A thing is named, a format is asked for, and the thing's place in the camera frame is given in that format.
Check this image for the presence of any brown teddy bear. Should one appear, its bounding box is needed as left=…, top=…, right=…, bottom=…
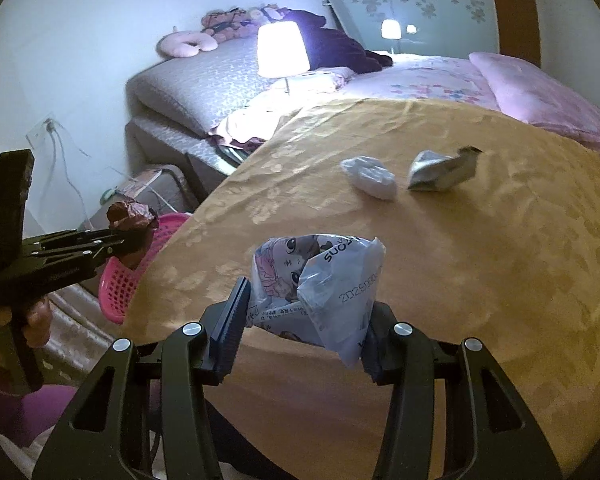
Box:
left=201, top=8, right=253, bottom=43

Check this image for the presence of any grey patterned headboard cushion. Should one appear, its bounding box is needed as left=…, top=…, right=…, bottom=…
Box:
left=132, top=37, right=291, bottom=136

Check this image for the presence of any white wall outlet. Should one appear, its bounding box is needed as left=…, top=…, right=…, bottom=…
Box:
left=26, top=112, right=61, bottom=148

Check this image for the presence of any yellow floral tablecloth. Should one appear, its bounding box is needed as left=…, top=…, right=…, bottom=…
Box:
left=115, top=97, right=600, bottom=476

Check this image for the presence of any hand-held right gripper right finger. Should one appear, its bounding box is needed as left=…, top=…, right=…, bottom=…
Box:
left=362, top=300, right=563, bottom=480

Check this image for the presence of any floral sliding door wardrobe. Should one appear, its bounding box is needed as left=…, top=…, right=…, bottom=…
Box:
left=325, top=0, right=501, bottom=56

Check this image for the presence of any grey bed frame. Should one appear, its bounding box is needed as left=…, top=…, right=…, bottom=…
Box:
left=125, top=115, right=246, bottom=201

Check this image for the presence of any person's left forearm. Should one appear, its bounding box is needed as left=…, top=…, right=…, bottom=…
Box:
left=0, top=350, right=81, bottom=451

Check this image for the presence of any pink plastic basket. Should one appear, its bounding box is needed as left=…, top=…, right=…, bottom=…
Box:
left=99, top=212, right=192, bottom=325

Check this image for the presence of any white charger cable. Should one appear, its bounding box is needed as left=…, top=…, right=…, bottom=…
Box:
left=45, top=120, right=181, bottom=216

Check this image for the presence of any brown wooden door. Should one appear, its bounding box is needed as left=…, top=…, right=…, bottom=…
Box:
left=487, top=0, right=538, bottom=68

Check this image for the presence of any small plush toy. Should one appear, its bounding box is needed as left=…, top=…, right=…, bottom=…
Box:
left=250, top=5, right=281, bottom=26

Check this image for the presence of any silver crumpled foil packet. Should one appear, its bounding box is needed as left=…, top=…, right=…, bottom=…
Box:
left=406, top=146, right=483, bottom=193

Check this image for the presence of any beige curtain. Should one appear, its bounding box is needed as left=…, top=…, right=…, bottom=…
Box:
left=0, top=110, right=131, bottom=376

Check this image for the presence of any reddish brown wrapper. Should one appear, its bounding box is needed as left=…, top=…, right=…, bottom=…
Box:
left=106, top=201, right=160, bottom=267

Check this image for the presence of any white plastic bag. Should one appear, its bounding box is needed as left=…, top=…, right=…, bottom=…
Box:
left=340, top=155, right=398, bottom=202

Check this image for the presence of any white table lamp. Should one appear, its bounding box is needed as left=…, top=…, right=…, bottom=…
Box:
left=256, top=21, right=311, bottom=96

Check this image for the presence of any pink plush neck pillow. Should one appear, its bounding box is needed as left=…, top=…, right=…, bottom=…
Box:
left=160, top=30, right=220, bottom=58

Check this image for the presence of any floral pink bedsheet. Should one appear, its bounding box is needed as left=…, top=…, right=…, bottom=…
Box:
left=340, top=54, right=501, bottom=111

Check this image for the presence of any dark purple large plush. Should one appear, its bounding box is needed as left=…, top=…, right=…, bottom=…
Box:
left=280, top=10, right=395, bottom=73

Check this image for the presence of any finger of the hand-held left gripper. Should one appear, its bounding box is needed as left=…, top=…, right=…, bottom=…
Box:
left=30, top=241, right=152, bottom=282
left=22, top=228, right=131, bottom=255

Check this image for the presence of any pink quilt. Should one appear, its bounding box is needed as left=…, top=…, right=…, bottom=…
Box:
left=469, top=51, right=600, bottom=176

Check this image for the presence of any light pink cloth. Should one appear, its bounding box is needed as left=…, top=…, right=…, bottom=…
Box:
left=209, top=92, right=301, bottom=153

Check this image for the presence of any person's left hand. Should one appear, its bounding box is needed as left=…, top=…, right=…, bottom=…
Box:
left=0, top=297, right=55, bottom=376

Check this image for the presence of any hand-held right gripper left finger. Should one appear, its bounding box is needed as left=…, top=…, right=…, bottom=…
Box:
left=32, top=276, right=253, bottom=480

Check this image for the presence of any pink printed pillow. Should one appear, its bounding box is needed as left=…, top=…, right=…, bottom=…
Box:
left=290, top=67, right=356, bottom=93

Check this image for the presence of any cartoon printed plastic bag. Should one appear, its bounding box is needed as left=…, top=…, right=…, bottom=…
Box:
left=250, top=232, right=387, bottom=368

